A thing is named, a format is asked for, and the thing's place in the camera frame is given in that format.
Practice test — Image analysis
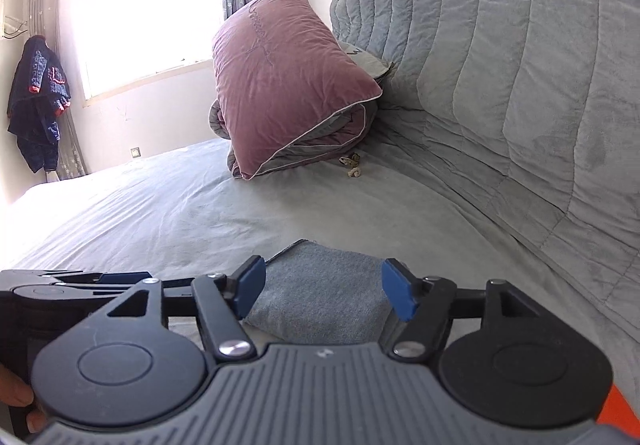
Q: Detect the grey quilted headboard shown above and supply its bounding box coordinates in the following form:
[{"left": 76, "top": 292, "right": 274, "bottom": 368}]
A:
[{"left": 331, "top": 0, "right": 639, "bottom": 337}]

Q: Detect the person left hand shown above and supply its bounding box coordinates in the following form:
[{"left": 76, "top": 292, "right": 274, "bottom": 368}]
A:
[{"left": 0, "top": 365, "right": 47, "bottom": 434}]

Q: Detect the small brown debris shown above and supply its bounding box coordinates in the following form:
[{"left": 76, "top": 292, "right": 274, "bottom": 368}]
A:
[{"left": 338, "top": 153, "right": 361, "bottom": 178}]

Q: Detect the dark hanging jacket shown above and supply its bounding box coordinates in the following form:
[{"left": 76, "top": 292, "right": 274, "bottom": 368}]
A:
[{"left": 6, "top": 36, "right": 58, "bottom": 173}]

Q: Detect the grey knit sweater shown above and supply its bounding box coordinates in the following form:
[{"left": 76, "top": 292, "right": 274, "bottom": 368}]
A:
[{"left": 244, "top": 239, "right": 400, "bottom": 344}]

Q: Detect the grey left window curtain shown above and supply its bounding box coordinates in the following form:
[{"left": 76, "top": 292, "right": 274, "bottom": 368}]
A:
[{"left": 23, "top": 0, "right": 89, "bottom": 180}]

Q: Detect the grey bed sheet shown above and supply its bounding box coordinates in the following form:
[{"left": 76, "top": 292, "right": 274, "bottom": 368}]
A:
[{"left": 0, "top": 136, "right": 640, "bottom": 406}]

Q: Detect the red paper box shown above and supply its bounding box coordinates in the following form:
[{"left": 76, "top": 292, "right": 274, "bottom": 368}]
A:
[{"left": 597, "top": 385, "right": 640, "bottom": 439}]

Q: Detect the pink velvet pillow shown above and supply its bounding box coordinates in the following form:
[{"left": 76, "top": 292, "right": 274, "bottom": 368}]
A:
[{"left": 211, "top": 0, "right": 384, "bottom": 181}]

